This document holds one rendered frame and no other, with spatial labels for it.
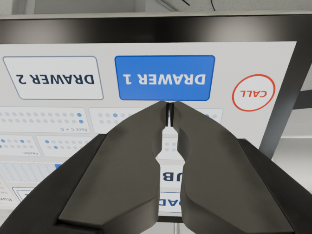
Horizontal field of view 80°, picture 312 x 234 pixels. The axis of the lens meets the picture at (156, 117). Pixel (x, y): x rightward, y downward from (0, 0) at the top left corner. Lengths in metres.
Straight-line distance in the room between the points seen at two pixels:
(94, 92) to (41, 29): 0.07
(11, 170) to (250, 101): 0.32
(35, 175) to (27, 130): 0.08
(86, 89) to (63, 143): 0.09
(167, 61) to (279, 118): 0.14
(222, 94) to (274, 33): 0.07
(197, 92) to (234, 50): 0.05
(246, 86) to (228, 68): 0.03
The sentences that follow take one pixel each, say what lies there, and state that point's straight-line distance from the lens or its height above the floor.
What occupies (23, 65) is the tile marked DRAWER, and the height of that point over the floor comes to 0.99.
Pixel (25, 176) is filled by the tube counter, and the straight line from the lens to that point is 0.34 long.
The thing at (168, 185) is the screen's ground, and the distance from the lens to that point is 0.28.
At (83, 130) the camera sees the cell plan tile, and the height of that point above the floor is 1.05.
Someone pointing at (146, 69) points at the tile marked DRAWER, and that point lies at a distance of 0.19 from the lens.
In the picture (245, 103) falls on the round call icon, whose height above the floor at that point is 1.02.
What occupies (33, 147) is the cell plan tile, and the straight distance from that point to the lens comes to 0.29.
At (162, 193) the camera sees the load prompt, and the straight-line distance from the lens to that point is 0.30.
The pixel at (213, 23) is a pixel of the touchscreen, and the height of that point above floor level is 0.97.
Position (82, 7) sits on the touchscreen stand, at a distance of 0.35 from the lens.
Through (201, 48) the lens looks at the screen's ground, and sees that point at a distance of 0.18.
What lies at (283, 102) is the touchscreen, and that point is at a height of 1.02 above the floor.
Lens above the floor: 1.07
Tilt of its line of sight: 8 degrees down
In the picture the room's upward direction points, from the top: 179 degrees counter-clockwise
